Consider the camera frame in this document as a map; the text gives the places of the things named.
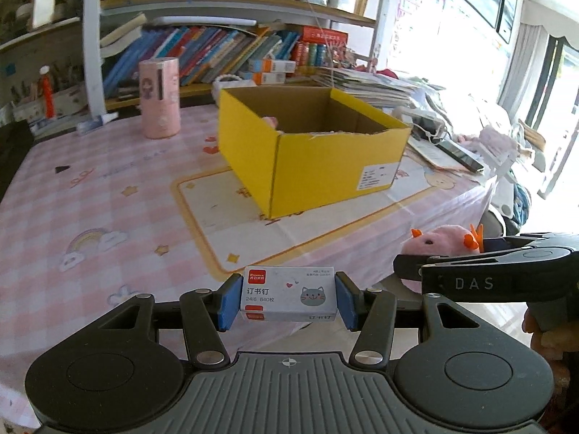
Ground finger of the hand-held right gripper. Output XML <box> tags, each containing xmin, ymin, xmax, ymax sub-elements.
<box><xmin>393</xmin><ymin>245</ymin><xmax>535</xmax><ymax>281</ymax></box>
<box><xmin>482</xmin><ymin>233</ymin><xmax>579</xmax><ymax>253</ymax></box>

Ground small spray bottle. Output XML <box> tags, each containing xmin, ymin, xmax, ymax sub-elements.
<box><xmin>76</xmin><ymin>113</ymin><xmax>119</xmax><ymax>135</ymax></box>

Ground black smartphone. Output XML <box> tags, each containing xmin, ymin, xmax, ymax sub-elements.
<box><xmin>436</xmin><ymin>138</ymin><xmax>485</xmax><ymax>173</ymax></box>

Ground white bead basket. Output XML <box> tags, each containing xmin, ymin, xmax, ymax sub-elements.
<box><xmin>212</xmin><ymin>73</ymin><xmax>256</xmax><ymax>100</ymax></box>

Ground pink humidifier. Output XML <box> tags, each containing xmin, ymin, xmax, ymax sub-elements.
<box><xmin>138</xmin><ymin>57</ymin><xmax>182</xmax><ymax>140</ymax></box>

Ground stack of white books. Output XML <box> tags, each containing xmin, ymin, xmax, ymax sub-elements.
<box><xmin>100</xmin><ymin>13</ymin><xmax>149</xmax><ymax>59</ymax></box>

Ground stack of magazines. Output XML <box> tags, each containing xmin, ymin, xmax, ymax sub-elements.
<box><xmin>312</xmin><ymin>67</ymin><xmax>423</xmax><ymax>109</ymax></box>

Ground paper sheets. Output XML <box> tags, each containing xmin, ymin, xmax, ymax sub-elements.
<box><xmin>407</xmin><ymin>138</ymin><xmax>480</xmax><ymax>175</ymax></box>

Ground alphabet wall poster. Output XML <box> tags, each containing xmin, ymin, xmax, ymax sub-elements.
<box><xmin>391</xmin><ymin>0</ymin><xmax>453</xmax><ymax>66</ymax></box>

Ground red tassel ornament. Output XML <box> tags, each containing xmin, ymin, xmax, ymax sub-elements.
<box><xmin>38</xmin><ymin>65</ymin><xmax>56</xmax><ymax>120</ymax></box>

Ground small black framed picture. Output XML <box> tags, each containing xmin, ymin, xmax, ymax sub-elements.
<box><xmin>496</xmin><ymin>0</ymin><xmax>519</xmax><ymax>43</ymax></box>

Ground blue cloth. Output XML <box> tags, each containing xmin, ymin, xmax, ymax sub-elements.
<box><xmin>511</xmin><ymin>181</ymin><xmax>532</xmax><ymax>227</ymax></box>

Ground white power strip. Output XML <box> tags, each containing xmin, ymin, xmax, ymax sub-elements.
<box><xmin>407</xmin><ymin>113</ymin><xmax>453</xmax><ymax>143</ymax></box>

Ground white pen holder box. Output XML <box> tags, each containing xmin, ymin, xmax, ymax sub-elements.
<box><xmin>52</xmin><ymin>65</ymin><xmax>86</xmax><ymax>116</ymax></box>
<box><xmin>11</xmin><ymin>86</ymin><xmax>46</xmax><ymax>123</ymax></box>

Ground small orange white box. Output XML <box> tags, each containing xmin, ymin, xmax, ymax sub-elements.
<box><xmin>251</xmin><ymin>72</ymin><xmax>287</xmax><ymax>86</ymax></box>
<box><xmin>248</xmin><ymin>59</ymin><xmax>297</xmax><ymax>74</ymax></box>

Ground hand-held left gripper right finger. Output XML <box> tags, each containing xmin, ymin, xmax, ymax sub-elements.
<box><xmin>334</xmin><ymin>272</ymin><xmax>487</xmax><ymax>369</ymax></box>

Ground grey curtain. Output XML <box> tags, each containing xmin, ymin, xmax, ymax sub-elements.
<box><xmin>498</xmin><ymin>0</ymin><xmax>579</xmax><ymax>132</ymax></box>

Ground pink axolotl plush toy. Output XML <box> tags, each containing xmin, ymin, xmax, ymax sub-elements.
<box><xmin>398</xmin><ymin>224</ymin><xmax>485</xmax><ymax>294</ymax></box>

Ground row of colourful books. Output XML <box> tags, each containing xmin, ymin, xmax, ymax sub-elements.
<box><xmin>102</xmin><ymin>25</ymin><xmax>349</xmax><ymax>98</ymax></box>

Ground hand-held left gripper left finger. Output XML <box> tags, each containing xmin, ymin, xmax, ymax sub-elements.
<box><xmin>90</xmin><ymin>273</ymin><xmax>245</xmax><ymax>369</ymax></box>

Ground pink checkered tablecloth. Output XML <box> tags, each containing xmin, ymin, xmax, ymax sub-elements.
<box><xmin>0</xmin><ymin>95</ymin><xmax>498</xmax><ymax>426</ymax></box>

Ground black electronic keyboard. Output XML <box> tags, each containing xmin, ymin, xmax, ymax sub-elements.
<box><xmin>0</xmin><ymin>120</ymin><xmax>34</xmax><ymax>200</ymax></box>

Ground red book box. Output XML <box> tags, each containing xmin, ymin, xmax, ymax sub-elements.
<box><xmin>302</xmin><ymin>27</ymin><xmax>349</xmax><ymax>46</ymax></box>

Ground yellow cardboard box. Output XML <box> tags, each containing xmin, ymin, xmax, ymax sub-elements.
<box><xmin>218</xmin><ymin>86</ymin><xmax>412</xmax><ymax>220</ymax></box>

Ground white staple box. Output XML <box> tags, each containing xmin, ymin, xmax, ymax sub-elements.
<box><xmin>240</xmin><ymin>266</ymin><xmax>339</xmax><ymax>323</ymax></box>

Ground pink fluffy cloth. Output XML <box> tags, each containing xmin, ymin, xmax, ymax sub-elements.
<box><xmin>459</xmin><ymin>124</ymin><xmax>519</xmax><ymax>154</ymax></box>

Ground person's right hand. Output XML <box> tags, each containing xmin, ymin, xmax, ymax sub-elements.
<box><xmin>520</xmin><ymin>301</ymin><xmax>579</xmax><ymax>371</ymax></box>

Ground white shelf unit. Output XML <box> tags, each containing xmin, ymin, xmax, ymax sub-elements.
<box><xmin>0</xmin><ymin>0</ymin><xmax>394</xmax><ymax>123</ymax></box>

